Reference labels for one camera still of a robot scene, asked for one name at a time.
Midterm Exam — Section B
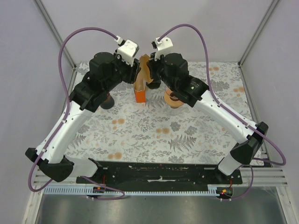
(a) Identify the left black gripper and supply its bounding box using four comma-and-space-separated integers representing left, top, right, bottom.
104, 49, 142, 93

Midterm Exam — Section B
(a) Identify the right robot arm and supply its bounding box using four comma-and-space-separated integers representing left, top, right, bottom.
147, 53, 269, 184

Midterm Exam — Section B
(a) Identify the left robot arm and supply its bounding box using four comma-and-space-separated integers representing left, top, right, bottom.
25, 52, 140, 183

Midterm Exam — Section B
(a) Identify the green glass coffee dripper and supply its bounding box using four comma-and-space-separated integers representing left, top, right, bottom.
146, 80, 161, 90

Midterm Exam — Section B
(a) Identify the orange coffee filter box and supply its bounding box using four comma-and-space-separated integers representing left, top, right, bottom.
133, 77, 146, 103

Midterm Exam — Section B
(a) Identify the red capped dark bottle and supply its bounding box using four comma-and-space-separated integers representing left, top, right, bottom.
100, 93, 115, 110

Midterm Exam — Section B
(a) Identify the floral tablecloth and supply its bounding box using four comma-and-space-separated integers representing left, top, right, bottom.
50, 61, 266, 167

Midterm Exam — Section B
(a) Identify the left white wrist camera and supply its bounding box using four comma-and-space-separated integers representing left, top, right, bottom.
114, 35, 139, 67

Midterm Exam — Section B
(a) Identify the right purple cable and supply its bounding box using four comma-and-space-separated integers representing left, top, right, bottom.
157, 23, 287, 202

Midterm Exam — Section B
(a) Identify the aluminium frame rail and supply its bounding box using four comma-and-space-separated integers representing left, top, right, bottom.
35, 0, 78, 70

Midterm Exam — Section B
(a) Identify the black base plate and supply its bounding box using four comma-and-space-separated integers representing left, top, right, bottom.
90, 161, 242, 191

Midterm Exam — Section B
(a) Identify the white cable duct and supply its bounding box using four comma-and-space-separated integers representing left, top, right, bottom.
43, 185, 220, 196

